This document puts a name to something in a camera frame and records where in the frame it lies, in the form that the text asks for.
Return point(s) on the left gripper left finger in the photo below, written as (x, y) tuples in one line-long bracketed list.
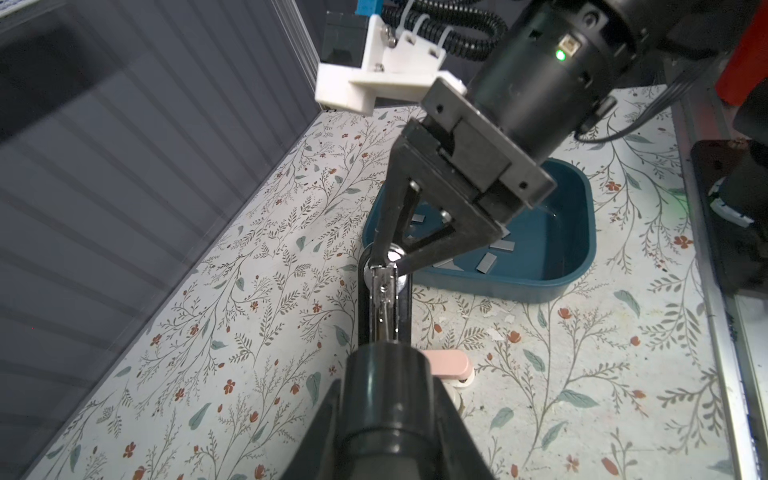
[(316, 454)]

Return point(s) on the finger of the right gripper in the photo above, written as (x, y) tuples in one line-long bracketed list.
[(412, 175), (469, 229)]

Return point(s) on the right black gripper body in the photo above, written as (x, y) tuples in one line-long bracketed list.
[(504, 179)]

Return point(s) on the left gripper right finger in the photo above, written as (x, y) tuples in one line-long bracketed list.
[(459, 458)]

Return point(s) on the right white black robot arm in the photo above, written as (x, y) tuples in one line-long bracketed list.
[(552, 75)]

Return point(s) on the pink small stapler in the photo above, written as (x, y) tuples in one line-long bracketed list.
[(451, 366)]

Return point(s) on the teal plastic tray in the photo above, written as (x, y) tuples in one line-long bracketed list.
[(544, 250)]

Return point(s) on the red pencil cup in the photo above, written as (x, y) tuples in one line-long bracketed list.
[(747, 66)]

